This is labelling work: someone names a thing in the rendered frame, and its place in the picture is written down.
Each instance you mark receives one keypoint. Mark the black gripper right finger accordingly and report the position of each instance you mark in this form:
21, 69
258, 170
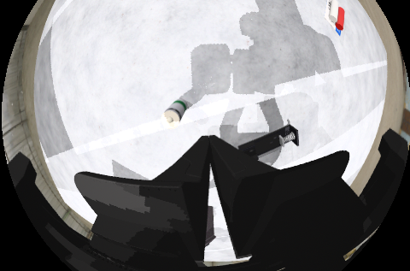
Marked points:
250, 191

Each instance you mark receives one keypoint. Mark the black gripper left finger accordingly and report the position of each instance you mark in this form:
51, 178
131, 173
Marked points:
176, 198

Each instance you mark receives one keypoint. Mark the grey cylindrical battery with green band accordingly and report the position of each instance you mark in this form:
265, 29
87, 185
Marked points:
173, 115

